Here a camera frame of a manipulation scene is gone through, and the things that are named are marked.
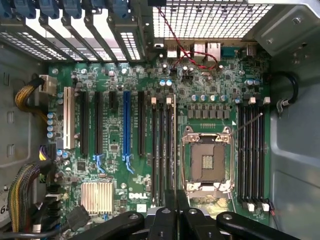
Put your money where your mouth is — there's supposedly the long black expansion slot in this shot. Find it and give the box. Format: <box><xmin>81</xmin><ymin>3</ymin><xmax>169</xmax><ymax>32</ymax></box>
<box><xmin>79</xmin><ymin>89</ymin><xmax>90</xmax><ymax>156</ymax></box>
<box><xmin>137</xmin><ymin>90</ymin><xmax>146</xmax><ymax>157</ymax></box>
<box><xmin>92</xmin><ymin>90</ymin><xmax>106</xmax><ymax>174</ymax></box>

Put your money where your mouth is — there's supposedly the green motherboard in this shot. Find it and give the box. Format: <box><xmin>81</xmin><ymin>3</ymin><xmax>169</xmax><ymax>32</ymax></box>
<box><xmin>46</xmin><ymin>61</ymin><xmax>273</xmax><ymax>226</ymax></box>

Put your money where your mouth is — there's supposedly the multicoloured wire bundle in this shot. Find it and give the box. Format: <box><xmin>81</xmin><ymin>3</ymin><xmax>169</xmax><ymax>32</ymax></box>
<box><xmin>6</xmin><ymin>143</ymin><xmax>57</xmax><ymax>235</ymax></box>

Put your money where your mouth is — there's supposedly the yellow braided wire bundle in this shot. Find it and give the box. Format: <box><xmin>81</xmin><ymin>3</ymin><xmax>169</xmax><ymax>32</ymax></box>
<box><xmin>14</xmin><ymin>74</ymin><xmax>58</xmax><ymax>123</ymax></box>

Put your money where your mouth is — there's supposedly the silver perforated slot cover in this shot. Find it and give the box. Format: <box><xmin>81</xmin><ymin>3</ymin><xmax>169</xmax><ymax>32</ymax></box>
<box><xmin>106</xmin><ymin>16</ymin><xmax>144</xmax><ymax>63</ymax></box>

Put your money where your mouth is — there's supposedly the red black twisted wire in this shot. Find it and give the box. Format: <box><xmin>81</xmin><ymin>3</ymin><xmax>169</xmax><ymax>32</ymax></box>
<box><xmin>156</xmin><ymin>6</ymin><xmax>220</xmax><ymax>71</ymax></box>

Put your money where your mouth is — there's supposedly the silver CPU socket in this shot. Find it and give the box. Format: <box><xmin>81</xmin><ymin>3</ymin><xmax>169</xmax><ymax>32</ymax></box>
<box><xmin>180</xmin><ymin>124</ymin><xmax>236</xmax><ymax>200</ymax></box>

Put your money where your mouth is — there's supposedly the blue card retention clip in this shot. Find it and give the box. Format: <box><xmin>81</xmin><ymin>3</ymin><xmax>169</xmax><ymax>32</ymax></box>
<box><xmin>38</xmin><ymin>0</ymin><xmax>61</xmax><ymax>20</ymax></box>
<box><xmin>62</xmin><ymin>0</ymin><xmax>84</xmax><ymax>20</ymax></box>
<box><xmin>0</xmin><ymin>0</ymin><xmax>13</xmax><ymax>20</ymax></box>
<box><xmin>12</xmin><ymin>0</ymin><xmax>37</xmax><ymax>20</ymax></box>
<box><xmin>111</xmin><ymin>0</ymin><xmax>133</xmax><ymax>20</ymax></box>

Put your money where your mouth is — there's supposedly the grey metal PC case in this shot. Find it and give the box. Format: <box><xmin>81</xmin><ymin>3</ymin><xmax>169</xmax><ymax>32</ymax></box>
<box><xmin>0</xmin><ymin>0</ymin><xmax>320</xmax><ymax>240</ymax></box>

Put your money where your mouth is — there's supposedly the thin silver locking lever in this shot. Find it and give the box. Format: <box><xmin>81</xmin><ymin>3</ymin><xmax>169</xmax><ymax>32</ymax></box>
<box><xmin>231</xmin><ymin>112</ymin><xmax>264</xmax><ymax>137</ymax></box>

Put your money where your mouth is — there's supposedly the short black expansion slot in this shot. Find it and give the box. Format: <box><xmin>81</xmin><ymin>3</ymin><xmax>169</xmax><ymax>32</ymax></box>
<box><xmin>108</xmin><ymin>90</ymin><xmax>117</xmax><ymax>111</ymax></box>

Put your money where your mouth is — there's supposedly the black wire with plug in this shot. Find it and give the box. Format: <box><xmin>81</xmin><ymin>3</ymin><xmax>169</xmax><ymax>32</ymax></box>
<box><xmin>0</xmin><ymin>204</ymin><xmax>91</xmax><ymax>240</ymax></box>

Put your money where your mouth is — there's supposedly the blue expansion slot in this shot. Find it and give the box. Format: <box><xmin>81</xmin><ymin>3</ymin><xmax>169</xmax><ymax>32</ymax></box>
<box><xmin>122</xmin><ymin>90</ymin><xmax>136</xmax><ymax>176</ymax></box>

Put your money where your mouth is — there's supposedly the silver finned heat sink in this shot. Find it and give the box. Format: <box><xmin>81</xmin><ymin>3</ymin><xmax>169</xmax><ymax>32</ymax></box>
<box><xmin>80</xmin><ymin>181</ymin><xmax>115</xmax><ymax>216</ymax></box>

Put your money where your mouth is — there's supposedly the thick black looped wire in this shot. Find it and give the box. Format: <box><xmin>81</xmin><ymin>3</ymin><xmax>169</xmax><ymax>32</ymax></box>
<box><xmin>264</xmin><ymin>71</ymin><xmax>300</xmax><ymax>113</ymax></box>

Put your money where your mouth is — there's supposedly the white expansion slot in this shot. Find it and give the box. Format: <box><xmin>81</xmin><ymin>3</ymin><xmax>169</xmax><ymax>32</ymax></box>
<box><xmin>63</xmin><ymin>86</ymin><xmax>76</xmax><ymax>150</ymax></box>

